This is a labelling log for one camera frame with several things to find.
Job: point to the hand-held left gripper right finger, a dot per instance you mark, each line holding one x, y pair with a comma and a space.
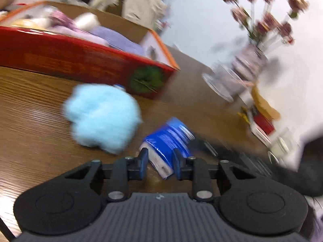
176, 164

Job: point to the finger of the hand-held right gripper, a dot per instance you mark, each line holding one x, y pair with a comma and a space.
227, 153

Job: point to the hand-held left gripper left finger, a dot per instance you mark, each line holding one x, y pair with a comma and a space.
143, 161

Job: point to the blue tissue packet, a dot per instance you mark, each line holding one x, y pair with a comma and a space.
166, 141

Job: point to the light blue fluffy ball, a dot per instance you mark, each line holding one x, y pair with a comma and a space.
101, 118

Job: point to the purple cloth pouch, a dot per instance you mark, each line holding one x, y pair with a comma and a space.
118, 40

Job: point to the orange red cardboard box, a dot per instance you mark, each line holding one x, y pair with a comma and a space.
75, 58

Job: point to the lilac fluffy towel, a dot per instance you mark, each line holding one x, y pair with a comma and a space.
75, 34

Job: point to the pink satin pouch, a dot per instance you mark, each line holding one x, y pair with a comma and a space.
60, 17

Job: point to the white candle jar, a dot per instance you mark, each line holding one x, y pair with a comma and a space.
282, 143

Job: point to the white book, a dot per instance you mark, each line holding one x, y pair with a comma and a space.
261, 136

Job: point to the brown paper bag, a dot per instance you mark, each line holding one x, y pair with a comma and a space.
265, 103

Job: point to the clear glass cup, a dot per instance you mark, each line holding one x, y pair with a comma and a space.
224, 80

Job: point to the purple glass vase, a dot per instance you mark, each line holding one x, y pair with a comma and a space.
249, 60

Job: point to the dried pink roses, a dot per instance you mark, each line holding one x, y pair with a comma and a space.
267, 20

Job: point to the brown cardboard box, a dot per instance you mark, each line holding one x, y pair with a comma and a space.
114, 7

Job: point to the beige jacket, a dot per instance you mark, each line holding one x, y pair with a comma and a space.
138, 2

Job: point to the yellow plush toy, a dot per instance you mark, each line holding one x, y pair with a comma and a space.
24, 23

